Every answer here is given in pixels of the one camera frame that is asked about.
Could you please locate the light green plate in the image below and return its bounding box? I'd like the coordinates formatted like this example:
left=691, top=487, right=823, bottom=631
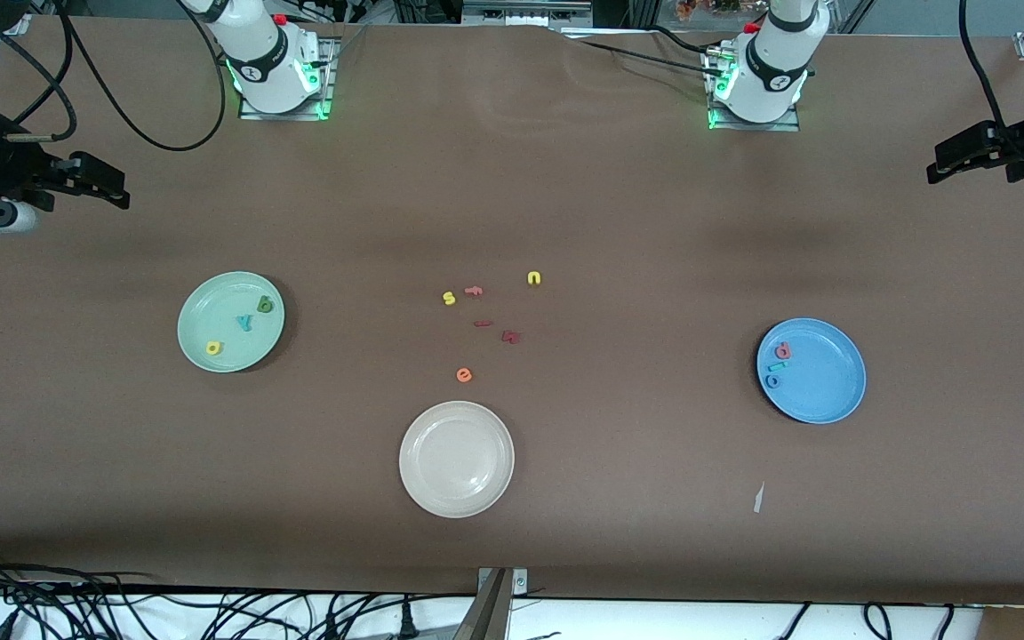
left=177, top=271, right=286, bottom=373

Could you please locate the blue plate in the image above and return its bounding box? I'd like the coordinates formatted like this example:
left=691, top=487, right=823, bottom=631
left=756, top=317, right=868, bottom=425

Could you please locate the orange background decoration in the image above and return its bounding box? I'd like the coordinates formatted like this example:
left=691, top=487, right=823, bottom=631
left=674, top=0, right=746, bottom=20

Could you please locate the brown table cover sheet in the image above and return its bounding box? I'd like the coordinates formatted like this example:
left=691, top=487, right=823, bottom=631
left=0, top=16, right=1024, bottom=607

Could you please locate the beige plate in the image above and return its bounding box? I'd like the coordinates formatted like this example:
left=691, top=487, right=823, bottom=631
left=398, top=401, right=516, bottom=519

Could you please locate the grey background device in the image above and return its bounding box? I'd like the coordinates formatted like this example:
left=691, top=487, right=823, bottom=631
left=461, top=0, right=595, bottom=28

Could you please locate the grey metal beam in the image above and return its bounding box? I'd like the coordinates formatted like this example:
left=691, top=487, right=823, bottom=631
left=452, top=569, right=513, bottom=640

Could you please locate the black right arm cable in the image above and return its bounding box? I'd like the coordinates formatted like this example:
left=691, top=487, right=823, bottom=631
left=0, top=0, right=228, bottom=153

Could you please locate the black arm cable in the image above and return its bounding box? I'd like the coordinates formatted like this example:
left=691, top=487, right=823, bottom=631
left=958, top=0, right=1007, bottom=127
left=0, top=0, right=228, bottom=153

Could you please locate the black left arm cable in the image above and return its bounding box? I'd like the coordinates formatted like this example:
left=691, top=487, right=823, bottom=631
left=958, top=0, right=1007, bottom=127

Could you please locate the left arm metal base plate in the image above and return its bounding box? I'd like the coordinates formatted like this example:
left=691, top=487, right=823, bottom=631
left=706, top=46, right=803, bottom=133

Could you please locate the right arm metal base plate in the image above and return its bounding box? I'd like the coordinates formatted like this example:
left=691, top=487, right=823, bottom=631
left=238, top=37, right=337, bottom=122

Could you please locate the black cable on table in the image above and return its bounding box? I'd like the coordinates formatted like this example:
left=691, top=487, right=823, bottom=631
left=576, top=39, right=726, bottom=77
left=650, top=25, right=722, bottom=56

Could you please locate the tangle of black cables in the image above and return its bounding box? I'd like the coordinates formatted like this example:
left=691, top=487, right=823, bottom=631
left=0, top=547, right=477, bottom=640

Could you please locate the metal table clamp bracket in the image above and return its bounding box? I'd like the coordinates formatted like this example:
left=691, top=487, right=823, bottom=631
left=476, top=567, right=529, bottom=598

